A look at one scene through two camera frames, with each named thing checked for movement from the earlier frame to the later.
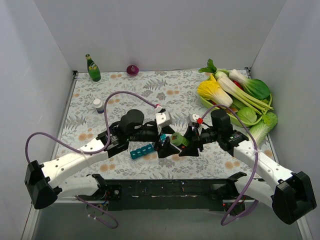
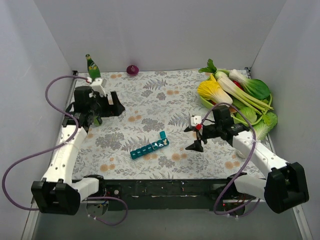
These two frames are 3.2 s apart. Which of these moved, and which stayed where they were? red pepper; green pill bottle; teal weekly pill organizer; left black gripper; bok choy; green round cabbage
Moved: left black gripper; green pill bottle
Stayed: red pepper; green round cabbage; teal weekly pill organizer; bok choy
